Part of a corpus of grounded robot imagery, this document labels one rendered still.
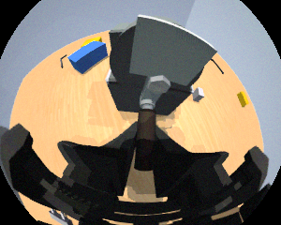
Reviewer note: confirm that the blue rectangular block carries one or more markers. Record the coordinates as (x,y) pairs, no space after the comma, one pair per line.
(88,56)

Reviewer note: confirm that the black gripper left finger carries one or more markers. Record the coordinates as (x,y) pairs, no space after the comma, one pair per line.
(113,159)

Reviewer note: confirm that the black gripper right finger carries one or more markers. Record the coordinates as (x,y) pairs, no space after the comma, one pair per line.
(173,163)

